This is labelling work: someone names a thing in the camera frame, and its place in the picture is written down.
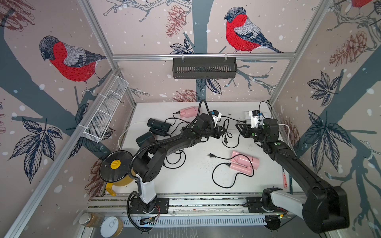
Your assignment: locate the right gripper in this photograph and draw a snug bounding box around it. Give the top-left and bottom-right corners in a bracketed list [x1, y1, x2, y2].
[236, 122, 269, 144]

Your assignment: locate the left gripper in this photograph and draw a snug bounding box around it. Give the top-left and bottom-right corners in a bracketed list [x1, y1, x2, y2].
[200, 125, 228, 139]

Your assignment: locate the black cord of white dryer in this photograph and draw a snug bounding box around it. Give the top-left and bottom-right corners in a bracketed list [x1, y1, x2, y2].
[221, 115, 248, 124]

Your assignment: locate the black cord of dark dryer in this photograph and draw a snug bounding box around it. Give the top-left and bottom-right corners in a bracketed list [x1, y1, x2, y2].
[163, 148, 187, 170]
[221, 118, 242, 149]

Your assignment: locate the black cord of front pink dryer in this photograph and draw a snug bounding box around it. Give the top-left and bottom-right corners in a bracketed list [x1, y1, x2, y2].
[207, 153, 255, 189]

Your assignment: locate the black cord of pink dryer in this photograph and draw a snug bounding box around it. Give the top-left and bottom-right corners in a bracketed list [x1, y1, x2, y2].
[207, 153, 255, 189]
[165, 111, 197, 134]

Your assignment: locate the pink blow dryer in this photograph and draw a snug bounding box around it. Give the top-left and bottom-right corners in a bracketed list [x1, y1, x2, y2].
[179, 107, 198, 118]
[229, 151, 260, 176]

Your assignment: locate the black cord of back pink dryer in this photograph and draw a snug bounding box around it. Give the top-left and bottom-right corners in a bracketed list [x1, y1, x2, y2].
[165, 111, 197, 134]

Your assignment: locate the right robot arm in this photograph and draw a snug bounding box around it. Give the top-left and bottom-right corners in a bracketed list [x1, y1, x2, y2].
[235, 119, 350, 234]

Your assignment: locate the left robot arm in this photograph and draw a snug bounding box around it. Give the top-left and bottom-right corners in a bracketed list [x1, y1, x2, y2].
[128, 114, 227, 213]

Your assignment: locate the white folded blow dryer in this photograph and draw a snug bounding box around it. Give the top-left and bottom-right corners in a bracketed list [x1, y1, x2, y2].
[245, 111, 253, 120]

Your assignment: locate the pink folded blow dryer front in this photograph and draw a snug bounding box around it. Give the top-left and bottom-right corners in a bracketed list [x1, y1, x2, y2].
[229, 151, 260, 176]

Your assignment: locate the dark folded blow dryer left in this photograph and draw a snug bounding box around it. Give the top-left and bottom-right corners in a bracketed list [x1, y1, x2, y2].
[147, 118, 171, 137]

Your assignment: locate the yellow pot with lid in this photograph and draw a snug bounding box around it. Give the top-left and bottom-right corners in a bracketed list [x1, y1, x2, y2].
[99, 150, 133, 196]

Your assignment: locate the tin can with lid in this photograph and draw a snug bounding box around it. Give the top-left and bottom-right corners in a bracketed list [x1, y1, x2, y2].
[100, 217, 124, 238]

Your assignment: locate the glass jar with lid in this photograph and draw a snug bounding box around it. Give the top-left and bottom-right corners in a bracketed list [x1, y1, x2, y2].
[79, 212, 105, 228]

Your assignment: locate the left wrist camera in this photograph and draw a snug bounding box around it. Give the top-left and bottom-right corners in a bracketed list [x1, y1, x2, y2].
[210, 110, 222, 126]

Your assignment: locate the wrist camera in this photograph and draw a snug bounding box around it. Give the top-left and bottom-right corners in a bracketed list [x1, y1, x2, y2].
[210, 110, 222, 126]
[249, 110, 262, 129]

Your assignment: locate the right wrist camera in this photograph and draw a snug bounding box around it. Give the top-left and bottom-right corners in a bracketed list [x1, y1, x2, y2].
[249, 110, 262, 129]

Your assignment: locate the white cable of right strip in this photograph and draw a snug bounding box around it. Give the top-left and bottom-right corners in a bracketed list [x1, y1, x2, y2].
[278, 123, 294, 149]

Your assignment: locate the spoon with red handle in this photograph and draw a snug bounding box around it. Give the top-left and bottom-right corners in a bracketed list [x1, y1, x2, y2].
[282, 168, 288, 188]

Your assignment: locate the black metal wall shelf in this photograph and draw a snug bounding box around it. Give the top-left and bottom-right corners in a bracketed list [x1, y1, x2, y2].
[172, 57, 238, 79]

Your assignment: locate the white wire mesh basket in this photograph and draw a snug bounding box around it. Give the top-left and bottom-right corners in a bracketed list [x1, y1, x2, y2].
[82, 75, 129, 143]

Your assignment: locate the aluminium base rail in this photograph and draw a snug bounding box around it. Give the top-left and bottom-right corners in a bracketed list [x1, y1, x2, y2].
[87, 191, 313, 216]

